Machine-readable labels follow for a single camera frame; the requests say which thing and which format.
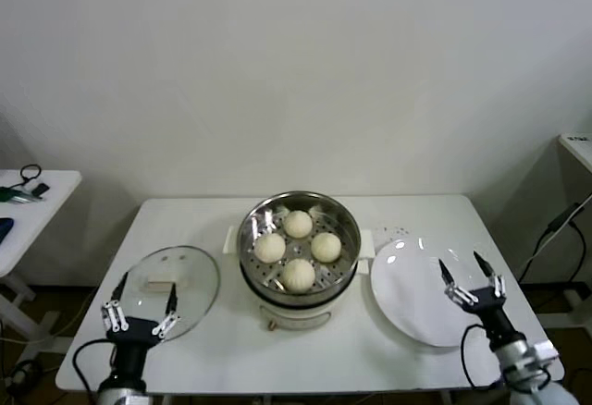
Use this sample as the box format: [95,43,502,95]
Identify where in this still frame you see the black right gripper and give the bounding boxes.
[438,251,518,344]

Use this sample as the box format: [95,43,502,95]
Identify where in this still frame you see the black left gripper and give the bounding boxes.
[101,272,181,379]

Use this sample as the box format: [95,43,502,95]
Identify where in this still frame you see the round glass pot lid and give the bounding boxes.
[111,245,220,344]

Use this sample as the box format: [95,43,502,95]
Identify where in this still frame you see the white steamed baozi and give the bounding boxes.
[282,209,314,239]
[253,232,287,263]
[280,258,316,293]
[310,232,343,264]

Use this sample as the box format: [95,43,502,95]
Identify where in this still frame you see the stainless steel steamer basket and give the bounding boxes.
[236,190,362,296]

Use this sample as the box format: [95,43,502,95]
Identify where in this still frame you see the white round plate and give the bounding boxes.
[369,237,490,349]

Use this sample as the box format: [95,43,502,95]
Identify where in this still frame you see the white side table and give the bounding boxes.
[0,169,83,355]

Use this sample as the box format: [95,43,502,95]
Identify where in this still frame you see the cream electric cooking pot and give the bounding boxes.
[223,225,376,332]

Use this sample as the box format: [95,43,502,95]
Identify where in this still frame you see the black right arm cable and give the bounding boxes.
[460,323,492,388]

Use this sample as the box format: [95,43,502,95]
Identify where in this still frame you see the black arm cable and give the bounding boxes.
[72,338,117,395]
[460,323,492,388]

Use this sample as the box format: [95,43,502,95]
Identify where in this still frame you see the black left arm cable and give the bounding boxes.
[72,338,117,395]

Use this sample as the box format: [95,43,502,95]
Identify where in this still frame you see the black power adapter with cable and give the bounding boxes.
[515,191,592,286]

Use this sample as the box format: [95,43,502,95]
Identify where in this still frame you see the floor plug with cables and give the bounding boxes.
[0,358,45,399]

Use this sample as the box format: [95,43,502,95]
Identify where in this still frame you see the black looped cord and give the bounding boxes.
[18,164,43,184]

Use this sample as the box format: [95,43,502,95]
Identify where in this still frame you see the green handled tool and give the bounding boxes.
[0,185,47,205]

